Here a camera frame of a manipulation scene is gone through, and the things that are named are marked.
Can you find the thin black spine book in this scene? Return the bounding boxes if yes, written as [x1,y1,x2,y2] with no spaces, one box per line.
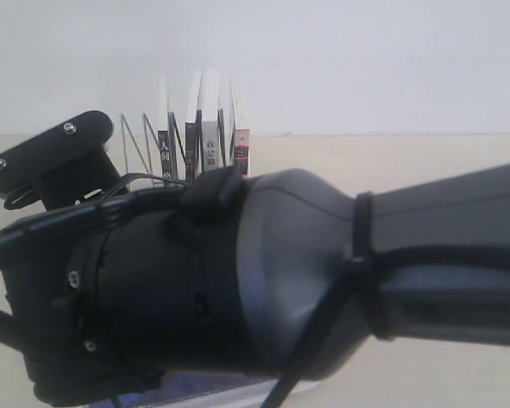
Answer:
[184,70,203,184]

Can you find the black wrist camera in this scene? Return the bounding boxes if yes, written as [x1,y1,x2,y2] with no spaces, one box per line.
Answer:
[0,110,120,210]

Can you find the blue moon cover book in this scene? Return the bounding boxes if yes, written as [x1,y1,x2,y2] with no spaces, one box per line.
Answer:
[105,373,320,408]

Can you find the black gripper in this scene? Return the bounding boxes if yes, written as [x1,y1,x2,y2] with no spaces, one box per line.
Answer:
[0,203,170,405]

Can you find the white wire book rack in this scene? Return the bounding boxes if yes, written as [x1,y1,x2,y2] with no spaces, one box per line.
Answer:
[118,76,252,192]

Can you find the pink and teal spine book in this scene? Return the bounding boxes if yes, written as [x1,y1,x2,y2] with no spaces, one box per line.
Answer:
[229,75,252,178]

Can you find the black spine book white characters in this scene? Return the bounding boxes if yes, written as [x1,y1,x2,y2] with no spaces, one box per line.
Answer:
[156,76,179,182]

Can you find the grey spine book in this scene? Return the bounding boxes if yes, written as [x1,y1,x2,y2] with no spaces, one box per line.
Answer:
[199,68,230,173]

